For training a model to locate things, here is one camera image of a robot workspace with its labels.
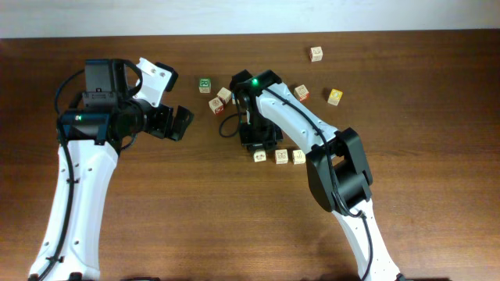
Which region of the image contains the red 6 wooden block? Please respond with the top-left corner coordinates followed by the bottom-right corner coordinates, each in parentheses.
top-left (216, 87), bottom-right (232, 105)

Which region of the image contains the red O wooden block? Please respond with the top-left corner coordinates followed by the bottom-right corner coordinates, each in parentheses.
top-left (294, 84), bottom-right (310, 101)

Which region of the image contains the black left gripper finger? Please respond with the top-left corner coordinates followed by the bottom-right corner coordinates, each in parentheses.
top-left (170, 105), bottom-right (195, 141)
top-left (164, 106), bottom-right (174, 138)

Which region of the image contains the yellow wooden block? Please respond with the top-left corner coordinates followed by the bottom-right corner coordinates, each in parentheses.
top-left (327, 89), bottom-right (343, 106)

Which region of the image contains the plain J wooden block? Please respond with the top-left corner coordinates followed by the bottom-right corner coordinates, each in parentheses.
top-left (253, 149), bottom-right (266, 162)

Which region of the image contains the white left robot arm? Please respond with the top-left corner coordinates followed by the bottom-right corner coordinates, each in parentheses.
top-left (28, 58), bottom-right (194, 280)

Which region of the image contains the red A wooden block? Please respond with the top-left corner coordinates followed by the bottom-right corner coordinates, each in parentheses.
top-left (292, 150), bottom-right (305, 165)

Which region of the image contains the green R wooden block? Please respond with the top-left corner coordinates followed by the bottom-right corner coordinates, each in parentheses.
top-left (198, 78), bottom-right (212, 94)

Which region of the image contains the butterfly I wooden block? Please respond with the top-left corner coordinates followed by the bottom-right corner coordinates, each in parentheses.
top-left (275, 149), bottom-right (288, 165)

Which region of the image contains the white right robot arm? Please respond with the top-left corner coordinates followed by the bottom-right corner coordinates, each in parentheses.
top-left (230, 69), bottom-right (405, 281)

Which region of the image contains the far red wooden block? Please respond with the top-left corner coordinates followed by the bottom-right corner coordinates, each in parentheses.
top-left (309, 46), bottom-right (323, 62)

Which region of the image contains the red number shell block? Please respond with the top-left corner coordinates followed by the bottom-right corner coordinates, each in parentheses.
top-left (209, 98), bottom-right (224, 115)

